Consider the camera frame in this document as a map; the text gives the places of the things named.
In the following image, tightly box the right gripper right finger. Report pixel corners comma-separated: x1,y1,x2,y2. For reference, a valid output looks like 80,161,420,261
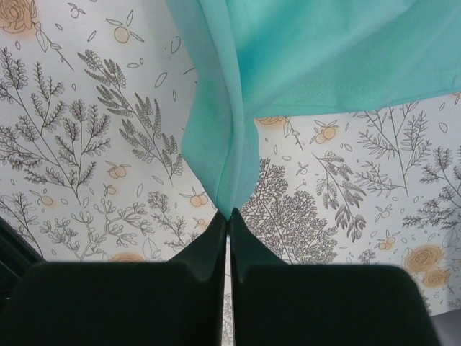
229,210,460,345

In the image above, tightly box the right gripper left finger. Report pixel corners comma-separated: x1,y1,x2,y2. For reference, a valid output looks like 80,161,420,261
1,213,226,345

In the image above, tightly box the teal t shirt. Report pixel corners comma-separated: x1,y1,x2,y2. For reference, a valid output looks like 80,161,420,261
167,1,460,217

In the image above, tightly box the floral table cloth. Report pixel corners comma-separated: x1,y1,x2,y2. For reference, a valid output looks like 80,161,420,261
0,0,461,346

